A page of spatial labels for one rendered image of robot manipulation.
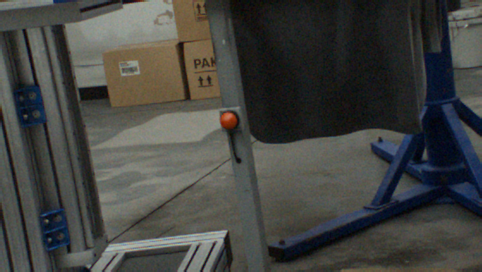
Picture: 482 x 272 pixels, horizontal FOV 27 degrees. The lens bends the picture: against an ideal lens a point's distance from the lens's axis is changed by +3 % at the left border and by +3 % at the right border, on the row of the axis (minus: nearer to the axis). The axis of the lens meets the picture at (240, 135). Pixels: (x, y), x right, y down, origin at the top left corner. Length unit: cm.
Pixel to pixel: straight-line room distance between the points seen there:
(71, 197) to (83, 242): 11
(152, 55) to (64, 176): 487
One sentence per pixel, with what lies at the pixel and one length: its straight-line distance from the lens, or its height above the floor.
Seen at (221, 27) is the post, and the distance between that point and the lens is 208.
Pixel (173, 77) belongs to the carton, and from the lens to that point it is 713.
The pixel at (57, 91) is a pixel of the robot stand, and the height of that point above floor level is 74.
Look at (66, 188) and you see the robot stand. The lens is 234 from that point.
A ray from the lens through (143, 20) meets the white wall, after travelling 769.
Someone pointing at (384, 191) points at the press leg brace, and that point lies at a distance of 348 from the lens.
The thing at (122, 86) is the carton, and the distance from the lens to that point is 730.
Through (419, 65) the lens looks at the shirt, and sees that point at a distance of 238.
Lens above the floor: 100
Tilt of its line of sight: 11 degrees down
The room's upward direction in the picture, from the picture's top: 9 degrees counter-clockwise
